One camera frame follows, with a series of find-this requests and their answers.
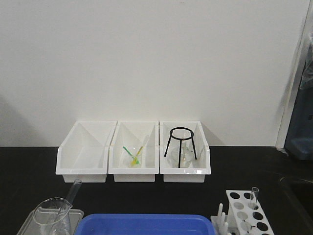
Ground clear glass test tube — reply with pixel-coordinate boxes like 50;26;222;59
48;179;82;235

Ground test tube in rack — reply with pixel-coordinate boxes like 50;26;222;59
248;187;259;210

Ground white test tube rack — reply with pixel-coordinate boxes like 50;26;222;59
210;189;274;235

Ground grey blue pegboard drying rack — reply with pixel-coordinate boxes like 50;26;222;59
284;36;313;161

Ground middle white storage bin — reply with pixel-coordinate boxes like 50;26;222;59
108;121;159;182

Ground white storage bin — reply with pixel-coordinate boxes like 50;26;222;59
55;121;117;183
108;121;159;182
159;121;211;183

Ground right white storage bin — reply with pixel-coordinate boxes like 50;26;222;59
159;121;211;183

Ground yellow green pipettes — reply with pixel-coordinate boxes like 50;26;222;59
123;135;149;168

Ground left white storage bin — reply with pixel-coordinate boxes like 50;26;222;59
55;121;117;183

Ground blue plastic tray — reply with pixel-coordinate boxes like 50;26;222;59
75;213;215;235

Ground clear glass beaker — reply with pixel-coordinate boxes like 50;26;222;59
33;197;72;235

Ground grey metal tray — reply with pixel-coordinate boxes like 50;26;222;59
17;209;84;235

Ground clear plastic bag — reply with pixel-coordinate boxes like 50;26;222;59
300;32;313;90

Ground black lab sink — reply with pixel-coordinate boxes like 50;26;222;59
279;176;313;235

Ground black wire tripod stand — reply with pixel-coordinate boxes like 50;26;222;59
164;127;197;160

